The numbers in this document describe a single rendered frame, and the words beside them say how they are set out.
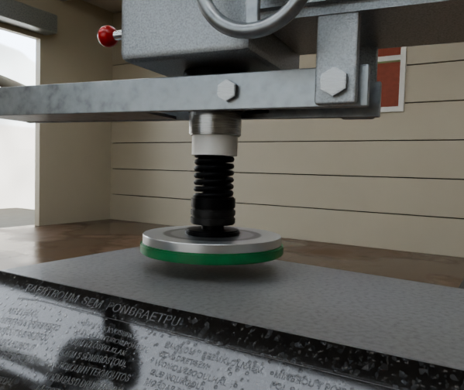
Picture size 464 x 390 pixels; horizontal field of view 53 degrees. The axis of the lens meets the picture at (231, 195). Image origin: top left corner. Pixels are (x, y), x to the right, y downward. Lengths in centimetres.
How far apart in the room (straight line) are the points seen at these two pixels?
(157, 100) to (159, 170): 793
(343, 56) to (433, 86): 618
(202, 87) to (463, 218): 612
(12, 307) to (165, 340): 24
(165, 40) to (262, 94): 15
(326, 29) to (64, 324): 47
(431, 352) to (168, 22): 49
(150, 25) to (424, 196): 614
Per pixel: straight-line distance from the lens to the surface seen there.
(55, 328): 61
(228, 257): 62
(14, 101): 90
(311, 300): 58
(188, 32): 64
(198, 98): 67
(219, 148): 69
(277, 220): 734
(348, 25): 59
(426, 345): 48
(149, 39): 67
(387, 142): 677
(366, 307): 57
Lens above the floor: 102
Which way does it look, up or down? 3 degrees down
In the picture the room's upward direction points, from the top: 2 degrees clockwise
